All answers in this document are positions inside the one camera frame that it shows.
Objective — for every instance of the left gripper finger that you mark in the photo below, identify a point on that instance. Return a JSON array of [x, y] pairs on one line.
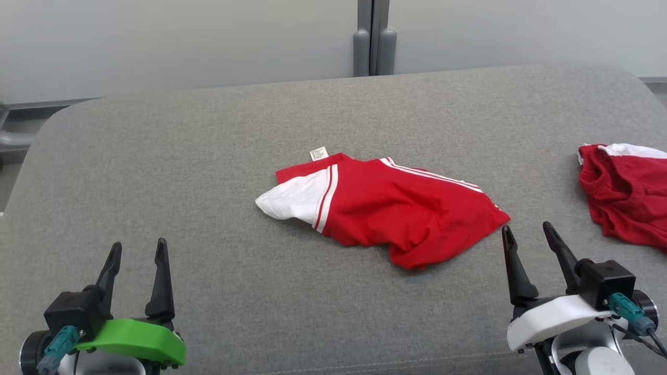
[[161, 291], [110, 271]]

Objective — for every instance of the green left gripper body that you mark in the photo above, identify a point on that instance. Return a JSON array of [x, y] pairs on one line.
[[140, 338]]

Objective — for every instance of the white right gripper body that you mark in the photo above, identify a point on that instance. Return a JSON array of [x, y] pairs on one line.
[[552, 317]]

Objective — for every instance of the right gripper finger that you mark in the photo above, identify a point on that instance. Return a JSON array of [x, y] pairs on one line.
[[565, 260], [520, 284]]

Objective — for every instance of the red shorts with white stripes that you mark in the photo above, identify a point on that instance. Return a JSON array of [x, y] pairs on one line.
[[630, 198]]

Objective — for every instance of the red basketball jersey white sleeves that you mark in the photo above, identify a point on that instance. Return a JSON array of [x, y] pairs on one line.
[[406, 208]]

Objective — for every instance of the grey fabric sofa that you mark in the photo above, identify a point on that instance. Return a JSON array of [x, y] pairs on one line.
[[260, 260]]

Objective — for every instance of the grey baseboard strip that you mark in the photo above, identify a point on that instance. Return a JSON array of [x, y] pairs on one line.
[[655, 81]]

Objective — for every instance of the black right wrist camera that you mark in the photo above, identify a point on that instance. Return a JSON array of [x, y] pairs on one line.
[[607, 284]]

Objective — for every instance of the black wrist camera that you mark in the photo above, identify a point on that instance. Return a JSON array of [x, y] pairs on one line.
[[78, 310], [607, 284]]

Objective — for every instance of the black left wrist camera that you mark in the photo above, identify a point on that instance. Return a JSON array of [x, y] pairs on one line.
[[78, 310]]

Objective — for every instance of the teal right camera connector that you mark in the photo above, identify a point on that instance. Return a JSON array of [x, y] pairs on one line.
[[630, 312]]

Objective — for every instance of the teal camera connector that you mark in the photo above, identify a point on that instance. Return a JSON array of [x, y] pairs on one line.
[[630, 312], [57, 349]]

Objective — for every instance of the teal left camera connector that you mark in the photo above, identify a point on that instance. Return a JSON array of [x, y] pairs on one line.
[[57, 349]]

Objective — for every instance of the grey metal floor rail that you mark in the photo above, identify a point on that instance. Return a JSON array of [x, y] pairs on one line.
[[21, 133]]

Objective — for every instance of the grey partition frame post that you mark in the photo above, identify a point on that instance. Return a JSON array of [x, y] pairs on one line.
[[361, 52], [386, 52]]

